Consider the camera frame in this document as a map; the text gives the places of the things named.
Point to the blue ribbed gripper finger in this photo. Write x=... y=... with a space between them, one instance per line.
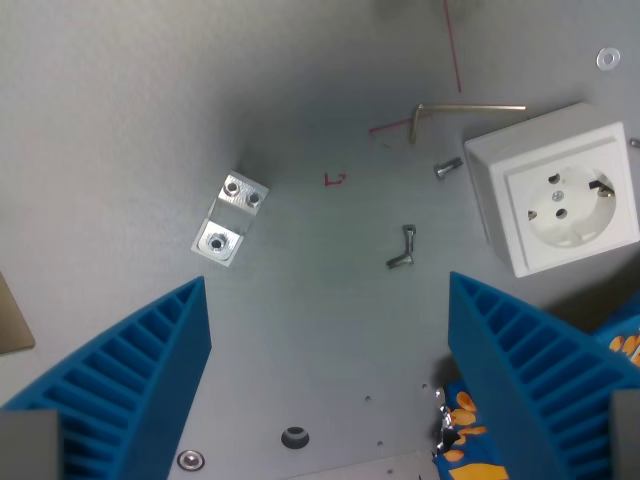
x=125 y=370
x=530 y=370

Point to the blue orange snack bag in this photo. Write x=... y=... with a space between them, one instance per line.
x=462 y=430

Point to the round-head table screw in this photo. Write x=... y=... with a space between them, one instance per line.
x=190 y=459

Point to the small steel screw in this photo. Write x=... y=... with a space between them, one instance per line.
x=400 y=260
x=409 y=237

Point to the white electrical socket box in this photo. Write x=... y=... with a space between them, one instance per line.
x=555 y=190

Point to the steel bolt with hex head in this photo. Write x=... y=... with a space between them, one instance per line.
x=448 y=167

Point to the brass hex allen key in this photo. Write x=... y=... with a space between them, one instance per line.
x=465 y=107

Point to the steel flat washer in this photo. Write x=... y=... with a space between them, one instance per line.
x=608 y=58

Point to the aluminium angle bracket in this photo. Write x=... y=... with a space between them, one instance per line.
x=228 y=219

